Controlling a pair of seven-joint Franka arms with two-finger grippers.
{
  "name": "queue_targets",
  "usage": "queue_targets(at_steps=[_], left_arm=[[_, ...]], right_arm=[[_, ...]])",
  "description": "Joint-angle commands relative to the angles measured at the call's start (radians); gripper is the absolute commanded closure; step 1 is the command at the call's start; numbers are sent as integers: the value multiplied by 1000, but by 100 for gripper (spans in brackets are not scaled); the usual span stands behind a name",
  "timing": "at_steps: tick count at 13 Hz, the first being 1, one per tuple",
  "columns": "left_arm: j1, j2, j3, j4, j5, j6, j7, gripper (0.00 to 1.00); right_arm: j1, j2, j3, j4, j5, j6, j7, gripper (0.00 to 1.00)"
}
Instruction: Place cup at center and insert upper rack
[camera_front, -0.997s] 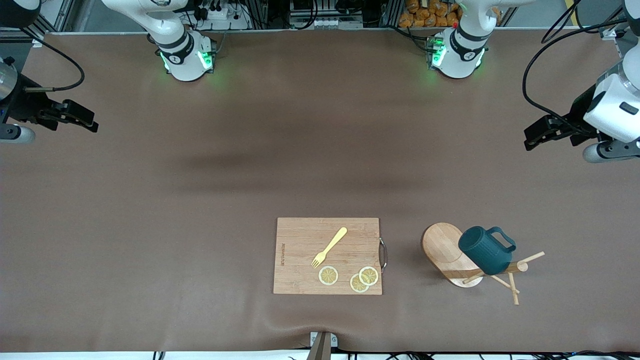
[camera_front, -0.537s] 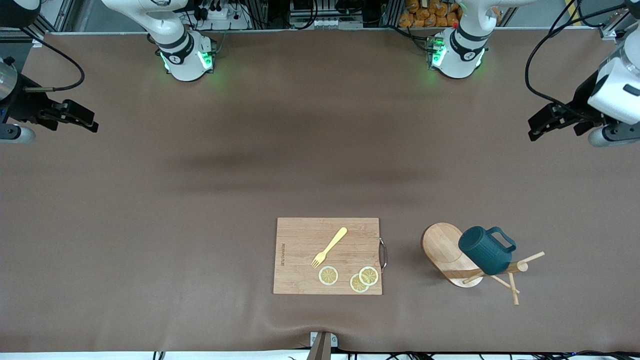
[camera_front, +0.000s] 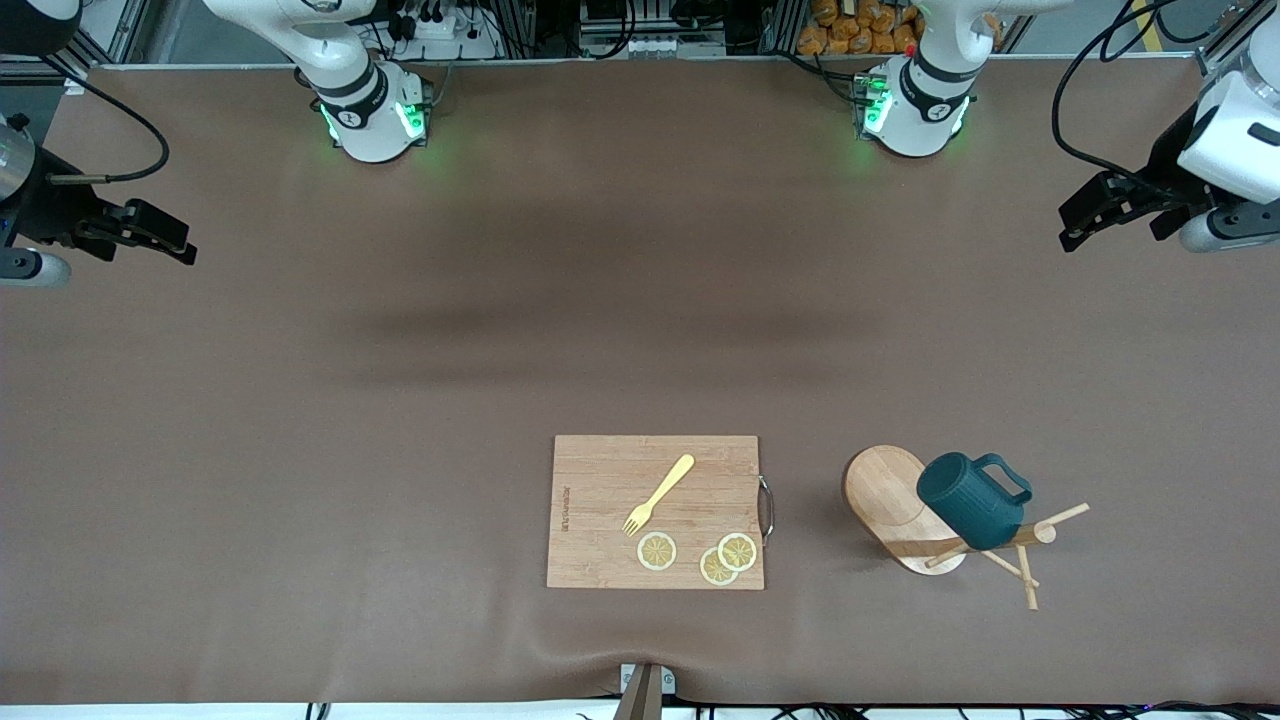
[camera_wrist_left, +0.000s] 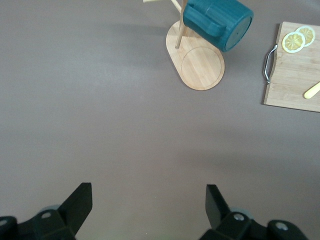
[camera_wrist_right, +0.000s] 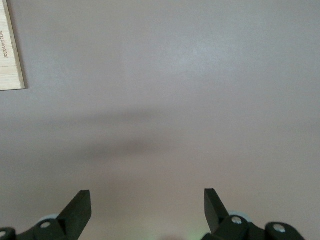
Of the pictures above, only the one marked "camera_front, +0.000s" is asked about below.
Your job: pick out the dark electronics unit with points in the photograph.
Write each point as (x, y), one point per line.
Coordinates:
(650, 20)

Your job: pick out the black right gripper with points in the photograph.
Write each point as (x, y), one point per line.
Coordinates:
(50, 212)

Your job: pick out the dark green cup yellow inside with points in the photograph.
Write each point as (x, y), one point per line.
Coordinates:
(975, 505)

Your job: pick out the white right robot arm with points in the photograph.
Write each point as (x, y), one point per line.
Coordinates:
(370, 125)

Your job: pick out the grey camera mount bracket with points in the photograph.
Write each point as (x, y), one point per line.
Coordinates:
(645, 695)

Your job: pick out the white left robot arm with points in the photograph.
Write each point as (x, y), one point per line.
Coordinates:
(925, 110)

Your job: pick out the yellow plastic fork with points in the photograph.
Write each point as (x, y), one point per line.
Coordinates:
(665, 490)

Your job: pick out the wooden cup rack with pegs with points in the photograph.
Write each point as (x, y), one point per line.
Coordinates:
(885, 495)

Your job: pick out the lemon slice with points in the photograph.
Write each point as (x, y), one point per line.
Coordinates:
(657, 551)
(712, 570)
(738, 551)

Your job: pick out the aluminium frame profile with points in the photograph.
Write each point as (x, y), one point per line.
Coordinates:
(125, 30)
(1230, 45)

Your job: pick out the white power strip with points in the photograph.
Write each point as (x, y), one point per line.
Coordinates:
(450, 40)

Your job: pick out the bag of orange buns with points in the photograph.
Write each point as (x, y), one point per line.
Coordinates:
(860, 35)

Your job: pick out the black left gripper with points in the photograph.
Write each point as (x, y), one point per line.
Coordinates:
(1166, 171)

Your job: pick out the brown table mat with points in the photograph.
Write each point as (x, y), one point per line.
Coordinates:
(640, 250)

